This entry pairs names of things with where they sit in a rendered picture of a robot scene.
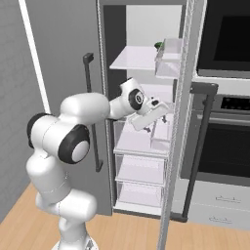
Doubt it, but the grey oven handle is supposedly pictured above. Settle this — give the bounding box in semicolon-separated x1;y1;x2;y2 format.
194;113;250;127

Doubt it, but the clear fridge door bin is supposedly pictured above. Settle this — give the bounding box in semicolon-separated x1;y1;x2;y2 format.
154;37;184;79
149;119;174;145

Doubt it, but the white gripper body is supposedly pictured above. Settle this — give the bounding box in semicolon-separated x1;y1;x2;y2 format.
129;103;171;132

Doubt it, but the grey fridge body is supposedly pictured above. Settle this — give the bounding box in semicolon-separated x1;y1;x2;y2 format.
96;0;188;217

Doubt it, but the grey open fridge door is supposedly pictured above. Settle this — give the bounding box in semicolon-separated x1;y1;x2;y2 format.
156;0;209;250

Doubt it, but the white drawer front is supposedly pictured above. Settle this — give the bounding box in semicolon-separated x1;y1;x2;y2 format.
172;198;250;231
178;178;250;211

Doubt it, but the green vegetable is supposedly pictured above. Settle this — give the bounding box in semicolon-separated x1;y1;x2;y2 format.
153;41;165;52

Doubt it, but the clear fridge drawer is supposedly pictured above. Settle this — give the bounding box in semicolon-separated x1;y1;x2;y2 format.
114;153;168;188
114;181;164;209

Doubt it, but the dark fridge door handle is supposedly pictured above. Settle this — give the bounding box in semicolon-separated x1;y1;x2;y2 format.
82;52;104;173
181;82;220;224

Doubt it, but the black microwave oven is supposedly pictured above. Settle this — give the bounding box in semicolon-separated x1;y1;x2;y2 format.
195;0;250;80

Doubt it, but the grey closed fridge door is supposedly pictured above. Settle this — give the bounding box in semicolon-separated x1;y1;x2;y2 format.
24;0;113;217

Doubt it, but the white fridge shelf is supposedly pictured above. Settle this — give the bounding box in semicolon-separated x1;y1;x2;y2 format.
112;118;172;158
108;45;164;71

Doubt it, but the grey drawer handle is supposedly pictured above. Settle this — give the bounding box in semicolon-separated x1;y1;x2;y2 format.
214;194;242;204
208;215;234;226

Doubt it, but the black wall oven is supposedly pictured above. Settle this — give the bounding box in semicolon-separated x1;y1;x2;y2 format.
181;93;250;188

